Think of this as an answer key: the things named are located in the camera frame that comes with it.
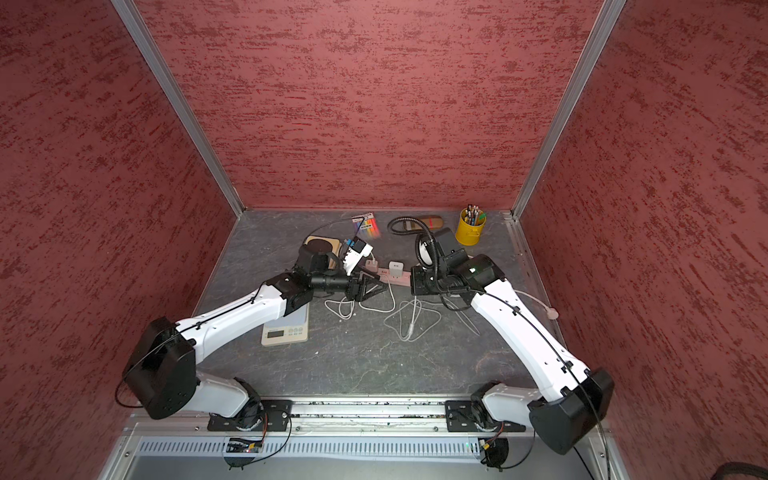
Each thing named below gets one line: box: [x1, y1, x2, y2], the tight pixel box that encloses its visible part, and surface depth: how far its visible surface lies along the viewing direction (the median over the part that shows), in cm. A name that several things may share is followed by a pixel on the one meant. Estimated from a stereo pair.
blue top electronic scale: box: [261, 302, 310, 347], surface depth 87 cm
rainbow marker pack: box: [352, 212, 381, 238], surface depth 119 cm
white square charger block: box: [389, 261, 404, 276], surface depth 97 cm
